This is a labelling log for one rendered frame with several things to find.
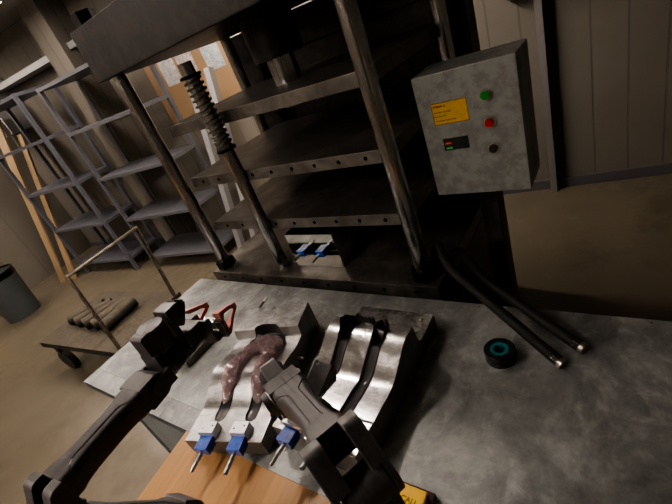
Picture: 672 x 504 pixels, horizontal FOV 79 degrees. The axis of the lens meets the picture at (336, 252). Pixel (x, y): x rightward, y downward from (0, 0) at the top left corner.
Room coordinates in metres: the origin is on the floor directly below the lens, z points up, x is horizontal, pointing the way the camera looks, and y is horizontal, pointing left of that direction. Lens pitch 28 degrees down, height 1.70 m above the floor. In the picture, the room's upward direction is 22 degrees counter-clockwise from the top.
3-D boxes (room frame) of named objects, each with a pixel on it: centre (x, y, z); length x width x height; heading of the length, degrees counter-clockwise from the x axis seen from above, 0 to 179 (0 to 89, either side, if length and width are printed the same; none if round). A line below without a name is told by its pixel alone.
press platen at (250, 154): (1.94, -0.13, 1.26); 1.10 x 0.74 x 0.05; 48
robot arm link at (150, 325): (0.73, 0.45, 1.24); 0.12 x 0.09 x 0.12; 146
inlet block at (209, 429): (0.81, 0.54, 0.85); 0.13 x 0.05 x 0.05; 155
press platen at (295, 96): (1.95, -0.13, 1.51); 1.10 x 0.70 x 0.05; 48
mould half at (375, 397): (0.85, 0.06, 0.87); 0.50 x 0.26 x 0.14; 138
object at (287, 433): (0.69, 0.29, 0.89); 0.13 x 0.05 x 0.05; 138
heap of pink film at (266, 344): (1.03, 0.38, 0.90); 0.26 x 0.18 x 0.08; 155
